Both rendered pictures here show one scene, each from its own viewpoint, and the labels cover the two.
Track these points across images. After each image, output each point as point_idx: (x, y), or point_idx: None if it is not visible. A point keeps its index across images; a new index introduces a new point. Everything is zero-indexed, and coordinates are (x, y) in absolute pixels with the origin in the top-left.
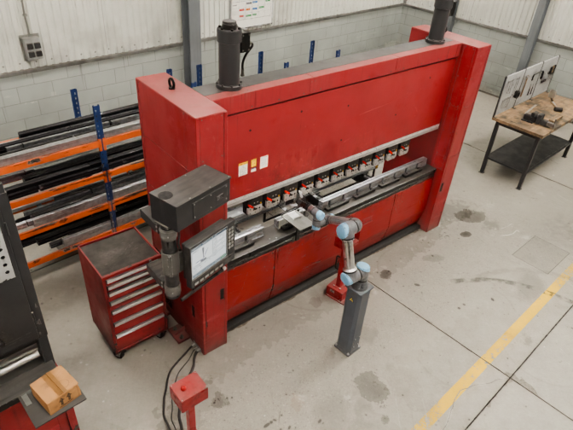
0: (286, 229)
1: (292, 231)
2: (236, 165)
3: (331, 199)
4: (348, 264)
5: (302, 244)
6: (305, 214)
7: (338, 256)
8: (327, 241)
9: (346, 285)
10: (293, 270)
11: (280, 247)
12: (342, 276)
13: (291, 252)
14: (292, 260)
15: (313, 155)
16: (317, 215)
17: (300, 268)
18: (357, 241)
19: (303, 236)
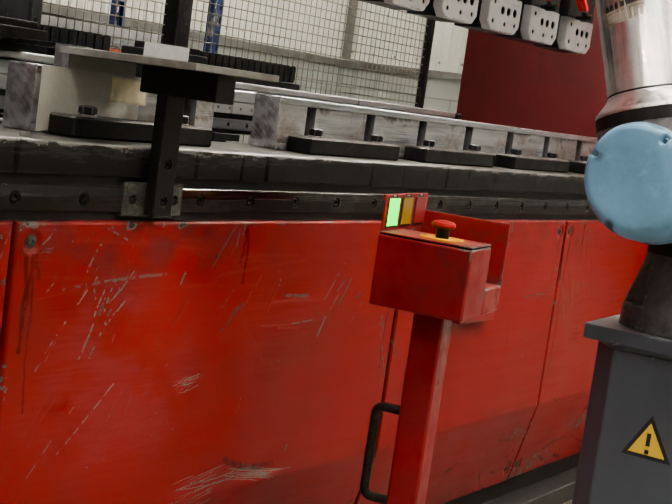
0: (87, 133)
1: (132, 144)
2: None
3: (319, 102)
4: (655, 39)
5: (182, 279)
6: (195, 121)
7: (388, 404)
8: (310, 336)
9: (600, 325)
10: (123, 476)
11: (47, 224)
12: (611, 163)
13: (115, 312)
14: (117, 382)
15: None
16: None
17: (163, 474)
18: (497, 292)
19: (189, 221)
